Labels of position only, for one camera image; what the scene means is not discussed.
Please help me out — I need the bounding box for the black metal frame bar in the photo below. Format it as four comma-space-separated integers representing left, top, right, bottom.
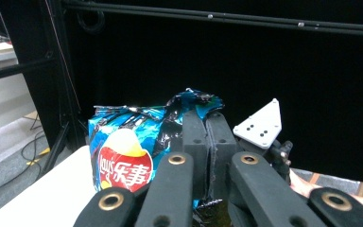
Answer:
60, 0, 363, 39

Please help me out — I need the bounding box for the black metal stand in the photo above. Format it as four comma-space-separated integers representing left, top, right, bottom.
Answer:
0, 0, 91, 178

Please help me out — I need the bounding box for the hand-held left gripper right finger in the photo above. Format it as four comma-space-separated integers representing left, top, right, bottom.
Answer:
206, 110, 238, 202

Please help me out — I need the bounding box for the blue potato chip bag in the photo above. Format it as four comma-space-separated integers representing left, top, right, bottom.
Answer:
87, 87, 225, 227

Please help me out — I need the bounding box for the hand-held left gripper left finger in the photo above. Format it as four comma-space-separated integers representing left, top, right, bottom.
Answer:
181, 109, 211, 201

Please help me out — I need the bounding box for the black floor cable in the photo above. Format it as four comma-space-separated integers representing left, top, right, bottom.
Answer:
0, 113, 51, 201

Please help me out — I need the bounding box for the coiled black cable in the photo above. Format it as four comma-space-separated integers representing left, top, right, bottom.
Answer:
76, 9, 106, 35

